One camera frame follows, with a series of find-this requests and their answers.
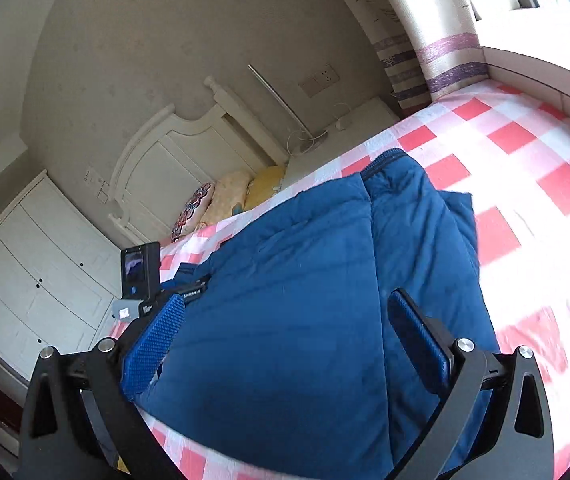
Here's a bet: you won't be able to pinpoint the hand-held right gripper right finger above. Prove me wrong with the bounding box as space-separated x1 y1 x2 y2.
387 287 556 480

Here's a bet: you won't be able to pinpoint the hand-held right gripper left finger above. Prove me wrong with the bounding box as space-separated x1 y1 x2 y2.
15 292 188 480

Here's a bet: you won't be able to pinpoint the blue padded jacket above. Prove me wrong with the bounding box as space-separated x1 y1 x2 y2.
135 147 502 480

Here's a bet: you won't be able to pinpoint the floral patterned pillow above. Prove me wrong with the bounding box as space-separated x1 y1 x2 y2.
170 182 216 242

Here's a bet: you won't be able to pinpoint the white wardrobe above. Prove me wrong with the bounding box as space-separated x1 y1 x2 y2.
0 170 126 403

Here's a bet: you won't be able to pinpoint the cream pillow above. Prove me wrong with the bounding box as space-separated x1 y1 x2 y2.
200 170 254 227

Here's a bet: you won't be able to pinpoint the white wooden headboard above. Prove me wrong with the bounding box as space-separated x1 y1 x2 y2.
107 76 290 247

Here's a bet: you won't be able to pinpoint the yellow pillow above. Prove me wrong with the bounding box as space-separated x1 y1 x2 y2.
244 165 288 211

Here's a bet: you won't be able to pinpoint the pink checked bed sheet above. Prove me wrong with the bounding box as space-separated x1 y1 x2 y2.
110 80 570 480

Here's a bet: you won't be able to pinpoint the white nightstand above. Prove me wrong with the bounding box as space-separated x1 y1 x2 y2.
284 97 402 187

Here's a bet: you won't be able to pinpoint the metal rod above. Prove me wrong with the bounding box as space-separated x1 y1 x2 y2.
248 64 316 142

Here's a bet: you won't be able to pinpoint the cream bay window ledge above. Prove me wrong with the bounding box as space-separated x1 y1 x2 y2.
480 45 570 128

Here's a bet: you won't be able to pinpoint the striped cream curtain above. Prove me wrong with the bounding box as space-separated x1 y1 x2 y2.
360 0 490 117

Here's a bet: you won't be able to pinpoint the wall switch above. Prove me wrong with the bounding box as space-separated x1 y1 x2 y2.
84 171 110 202

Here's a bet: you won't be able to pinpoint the white cable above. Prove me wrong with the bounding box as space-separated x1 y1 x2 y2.
285 102 352 157

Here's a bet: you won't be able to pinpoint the wall socket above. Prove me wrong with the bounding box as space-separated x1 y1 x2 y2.
298 63 341 97

